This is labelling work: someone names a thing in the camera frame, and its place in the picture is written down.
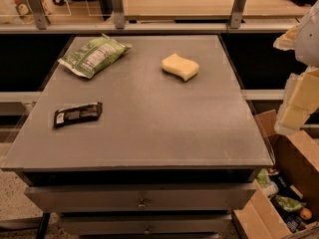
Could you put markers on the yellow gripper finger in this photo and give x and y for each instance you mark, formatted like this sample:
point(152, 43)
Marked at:
point(300, 101)
point(287, 40)

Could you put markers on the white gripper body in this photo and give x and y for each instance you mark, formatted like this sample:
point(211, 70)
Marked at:
point(308, 39)

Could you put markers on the yellow sponge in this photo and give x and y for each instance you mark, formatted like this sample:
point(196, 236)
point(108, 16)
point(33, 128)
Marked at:
point(179, 66)

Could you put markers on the black rxbar chocolate wrapper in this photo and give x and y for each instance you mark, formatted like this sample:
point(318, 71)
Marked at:
point(77, 114)

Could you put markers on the cardboard box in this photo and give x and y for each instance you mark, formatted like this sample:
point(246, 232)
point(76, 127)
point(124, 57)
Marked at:
point(297, 157)

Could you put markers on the green packet in box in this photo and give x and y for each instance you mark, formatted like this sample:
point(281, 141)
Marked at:
point(287, 204)

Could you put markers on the orange fruit in box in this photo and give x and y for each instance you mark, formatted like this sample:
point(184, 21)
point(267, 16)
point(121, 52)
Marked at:
point(305, 214)

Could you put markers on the upper grey drawer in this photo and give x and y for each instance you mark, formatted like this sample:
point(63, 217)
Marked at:
point(137, 197)

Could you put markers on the grey drawer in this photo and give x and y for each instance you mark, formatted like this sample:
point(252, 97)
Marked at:
point(146, 224)
point(137, 197)

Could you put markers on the grey drawer cabinet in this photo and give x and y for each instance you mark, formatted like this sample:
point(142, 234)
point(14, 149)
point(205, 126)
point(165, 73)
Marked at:
point(155, 128)

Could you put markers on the lower grey drawer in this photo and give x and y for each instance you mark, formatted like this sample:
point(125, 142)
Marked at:
point(146, 224)

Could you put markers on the green chip bag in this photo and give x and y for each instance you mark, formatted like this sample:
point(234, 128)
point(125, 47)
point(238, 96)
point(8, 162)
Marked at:
point(94, 56)

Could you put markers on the orange white package background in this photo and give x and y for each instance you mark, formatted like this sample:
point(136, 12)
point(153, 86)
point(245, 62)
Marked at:
point(15, 12)

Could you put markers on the metal bracket right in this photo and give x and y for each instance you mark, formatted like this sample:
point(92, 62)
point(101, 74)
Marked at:
point(235, 18)

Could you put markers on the metal bracket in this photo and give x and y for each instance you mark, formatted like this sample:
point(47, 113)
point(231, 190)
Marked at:
point(40, 16)
point(119, 16)
point(235, 18)

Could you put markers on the metal bracket middle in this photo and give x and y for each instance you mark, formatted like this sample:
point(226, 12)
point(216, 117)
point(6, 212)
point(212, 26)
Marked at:
point(119, 16)

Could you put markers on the metal bracket left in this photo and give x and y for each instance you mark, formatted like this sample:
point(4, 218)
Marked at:
point(40, 16)

